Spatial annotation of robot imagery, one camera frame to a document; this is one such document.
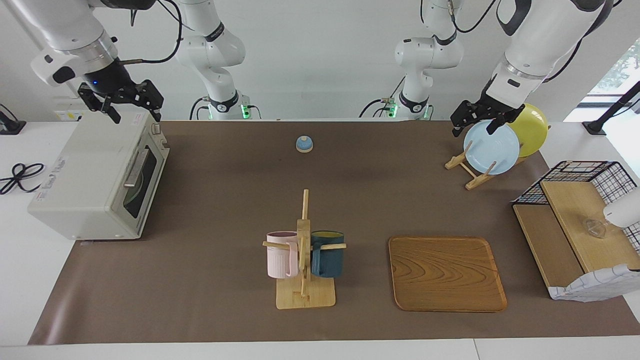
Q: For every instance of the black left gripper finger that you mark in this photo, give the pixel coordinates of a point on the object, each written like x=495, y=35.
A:
x=456, y=131
x=494, y=126

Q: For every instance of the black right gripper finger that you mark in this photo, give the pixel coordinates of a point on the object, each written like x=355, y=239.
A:
x=155, y=112
x=112, y=112

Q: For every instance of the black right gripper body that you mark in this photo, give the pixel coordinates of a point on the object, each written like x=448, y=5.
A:
x=107, y=82

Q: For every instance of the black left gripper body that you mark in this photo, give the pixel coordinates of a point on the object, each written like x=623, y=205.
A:
x=480, y=111

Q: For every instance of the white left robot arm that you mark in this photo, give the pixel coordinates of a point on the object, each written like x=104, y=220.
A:
x=540, y=40

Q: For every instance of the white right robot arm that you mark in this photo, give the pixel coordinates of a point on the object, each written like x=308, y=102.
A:
x=215, y=50

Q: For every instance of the white toaster oven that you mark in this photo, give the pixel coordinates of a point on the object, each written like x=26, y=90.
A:
x=85, y=170

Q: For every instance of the light blue plate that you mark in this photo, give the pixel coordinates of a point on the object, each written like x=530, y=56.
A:
x=492, y=147

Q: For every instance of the yellow plate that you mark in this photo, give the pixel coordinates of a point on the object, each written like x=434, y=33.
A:
x=532, y=130

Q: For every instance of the wooden plate rack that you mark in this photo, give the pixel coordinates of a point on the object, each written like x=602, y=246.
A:
x=475, y=182

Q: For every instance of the black angled stand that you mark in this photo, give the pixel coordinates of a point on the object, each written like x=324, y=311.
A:
x=595, y=127

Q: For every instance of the black clamp stand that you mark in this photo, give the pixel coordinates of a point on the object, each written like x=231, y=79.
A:
x=10, y=127

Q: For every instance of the brown table mat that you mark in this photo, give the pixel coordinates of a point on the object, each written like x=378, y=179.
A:
x=225, y=210

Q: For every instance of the clear glass cup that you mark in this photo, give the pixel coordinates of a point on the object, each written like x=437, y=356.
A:
x=595, y=228

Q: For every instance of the brown wooden tray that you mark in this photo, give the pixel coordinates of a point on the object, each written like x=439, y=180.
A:
x=445, y=275

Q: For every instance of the small blue round bell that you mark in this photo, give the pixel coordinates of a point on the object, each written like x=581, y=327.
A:
x=304, y=144

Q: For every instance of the white rounded device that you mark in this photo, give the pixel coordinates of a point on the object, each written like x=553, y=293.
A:
x=625, y=210

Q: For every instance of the dark blue mug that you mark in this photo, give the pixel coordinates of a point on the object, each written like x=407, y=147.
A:
x=330, y=260

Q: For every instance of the pink mug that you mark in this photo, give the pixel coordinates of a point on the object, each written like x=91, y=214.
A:
x=277, y=257

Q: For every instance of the white checked cloth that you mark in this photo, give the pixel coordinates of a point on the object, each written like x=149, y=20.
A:
x=600, y=285

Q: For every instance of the wooden mug tree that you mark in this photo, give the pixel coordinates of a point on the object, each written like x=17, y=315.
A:
x=305, y=295

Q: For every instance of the white wall socket box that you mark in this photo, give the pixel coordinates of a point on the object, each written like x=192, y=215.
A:
x=67, y=116

